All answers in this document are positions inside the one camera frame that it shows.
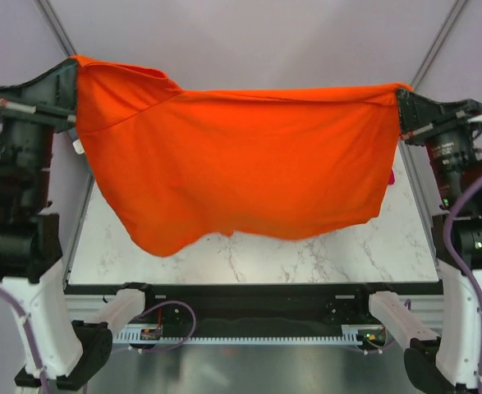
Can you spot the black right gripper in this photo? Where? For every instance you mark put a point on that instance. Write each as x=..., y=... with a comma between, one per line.
x=421, y=118

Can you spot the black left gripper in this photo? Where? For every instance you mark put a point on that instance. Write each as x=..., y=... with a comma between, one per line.
x=54, y=89

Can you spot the magenta t shirt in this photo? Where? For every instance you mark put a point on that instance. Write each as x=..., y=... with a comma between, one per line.
x=391, y=180

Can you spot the orange t shirt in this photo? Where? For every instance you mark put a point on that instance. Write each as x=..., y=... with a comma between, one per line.
x=176, y=164

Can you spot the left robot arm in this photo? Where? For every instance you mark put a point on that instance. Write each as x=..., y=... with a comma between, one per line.
x=57, y=349

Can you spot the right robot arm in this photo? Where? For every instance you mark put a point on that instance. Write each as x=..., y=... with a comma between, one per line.
x=449, y=361

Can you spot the left aluminium frame post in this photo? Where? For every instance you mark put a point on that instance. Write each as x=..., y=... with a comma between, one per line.
x=56, y=26

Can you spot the aluminium frame post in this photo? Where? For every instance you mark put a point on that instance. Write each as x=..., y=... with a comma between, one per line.
x=56, y=26
x=456, y=11

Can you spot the right aluminium frame post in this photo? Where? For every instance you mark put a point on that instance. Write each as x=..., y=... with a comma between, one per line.
x=456, y=11

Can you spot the white slotted cable duct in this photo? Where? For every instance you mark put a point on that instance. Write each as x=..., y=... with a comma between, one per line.
x=141, y=335

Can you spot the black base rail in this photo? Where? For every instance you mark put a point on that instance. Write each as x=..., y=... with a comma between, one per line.
x=248, y=310

